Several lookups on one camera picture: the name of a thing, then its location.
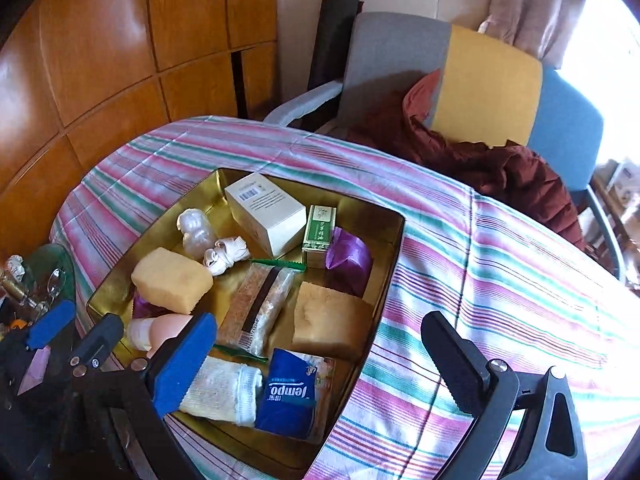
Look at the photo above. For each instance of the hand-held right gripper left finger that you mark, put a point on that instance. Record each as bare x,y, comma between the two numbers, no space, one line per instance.
182,365

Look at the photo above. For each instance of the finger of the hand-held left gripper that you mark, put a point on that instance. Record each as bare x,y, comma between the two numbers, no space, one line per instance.
102,337
50,329

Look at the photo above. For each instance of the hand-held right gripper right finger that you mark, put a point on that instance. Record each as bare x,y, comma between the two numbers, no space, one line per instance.
450,360

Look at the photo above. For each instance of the pale pink bottle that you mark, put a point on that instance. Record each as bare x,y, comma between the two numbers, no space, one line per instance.
160,332

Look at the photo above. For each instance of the white sock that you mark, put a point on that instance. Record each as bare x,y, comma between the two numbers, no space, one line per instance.
225,387

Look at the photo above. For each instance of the purple wrapper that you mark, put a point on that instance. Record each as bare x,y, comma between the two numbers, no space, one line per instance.
145,305

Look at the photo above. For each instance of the clear snack packet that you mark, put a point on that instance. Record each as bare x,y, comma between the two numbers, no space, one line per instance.
260,305

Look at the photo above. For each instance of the blue tissue packet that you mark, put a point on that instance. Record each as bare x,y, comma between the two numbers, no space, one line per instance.
287,395

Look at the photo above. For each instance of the white scrunchie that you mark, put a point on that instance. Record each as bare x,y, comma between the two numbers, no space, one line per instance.
227,255

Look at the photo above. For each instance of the gold metal tin box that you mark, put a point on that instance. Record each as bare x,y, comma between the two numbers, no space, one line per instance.
382,250

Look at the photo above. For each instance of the pale yellow sponge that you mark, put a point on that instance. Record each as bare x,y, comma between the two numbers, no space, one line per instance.
327,317

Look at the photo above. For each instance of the white bundle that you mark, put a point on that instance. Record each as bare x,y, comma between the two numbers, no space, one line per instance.
195,232

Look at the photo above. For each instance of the purple pouch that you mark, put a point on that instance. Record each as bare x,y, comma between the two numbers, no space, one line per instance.
350,257

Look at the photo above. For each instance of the white cardboard box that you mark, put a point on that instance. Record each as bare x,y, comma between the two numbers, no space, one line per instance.
267,210

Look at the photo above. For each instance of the small green box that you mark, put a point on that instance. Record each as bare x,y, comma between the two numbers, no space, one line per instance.
319,232

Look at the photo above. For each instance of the orange fruit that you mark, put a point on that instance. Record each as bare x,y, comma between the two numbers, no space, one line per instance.
17,324

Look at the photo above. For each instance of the eyeglasses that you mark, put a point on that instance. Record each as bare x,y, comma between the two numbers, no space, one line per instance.
55,282

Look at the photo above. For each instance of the brass bottle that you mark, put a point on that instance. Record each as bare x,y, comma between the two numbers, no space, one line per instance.
15,290

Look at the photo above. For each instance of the green glass side table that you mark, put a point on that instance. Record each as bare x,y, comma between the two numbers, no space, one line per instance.
42,260

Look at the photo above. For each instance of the crumpled white paper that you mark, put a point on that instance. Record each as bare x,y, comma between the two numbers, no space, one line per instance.
15,265

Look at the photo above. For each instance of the striped pink green blanket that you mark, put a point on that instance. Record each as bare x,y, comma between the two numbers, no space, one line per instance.
500,285

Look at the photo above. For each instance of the dark red jacket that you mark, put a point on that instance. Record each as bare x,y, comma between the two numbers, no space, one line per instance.
500,170

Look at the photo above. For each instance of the white product carton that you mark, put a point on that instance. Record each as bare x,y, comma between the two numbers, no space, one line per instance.
622,180

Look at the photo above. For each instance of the grey yellow blue armchair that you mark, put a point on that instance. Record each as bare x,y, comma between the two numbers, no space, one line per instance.
490,80

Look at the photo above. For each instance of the wooden wardrobe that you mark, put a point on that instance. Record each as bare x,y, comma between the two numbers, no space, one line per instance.
100,35

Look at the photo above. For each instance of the window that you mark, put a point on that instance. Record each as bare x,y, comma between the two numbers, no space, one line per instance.
600,60

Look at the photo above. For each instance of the black rolled mat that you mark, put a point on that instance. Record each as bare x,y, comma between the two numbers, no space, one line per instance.
332,35

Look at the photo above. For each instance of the pale patterned curtain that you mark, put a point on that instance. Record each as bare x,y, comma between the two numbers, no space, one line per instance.
535,10

